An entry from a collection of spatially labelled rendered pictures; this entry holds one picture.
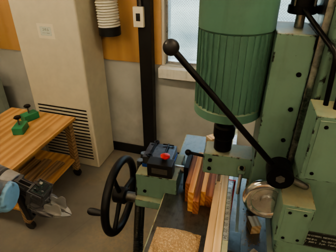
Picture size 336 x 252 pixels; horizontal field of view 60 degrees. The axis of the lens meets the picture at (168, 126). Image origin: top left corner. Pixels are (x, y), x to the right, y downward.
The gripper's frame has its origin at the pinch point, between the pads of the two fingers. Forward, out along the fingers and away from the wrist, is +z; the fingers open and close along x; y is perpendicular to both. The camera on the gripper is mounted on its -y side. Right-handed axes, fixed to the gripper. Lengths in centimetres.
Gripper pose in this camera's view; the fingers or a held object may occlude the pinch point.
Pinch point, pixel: (67, 214)
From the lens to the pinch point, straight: 110.9
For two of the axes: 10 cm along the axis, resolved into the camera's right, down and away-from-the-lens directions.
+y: 3.3, -7.7, -5.5
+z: 9.1, 4.1, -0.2
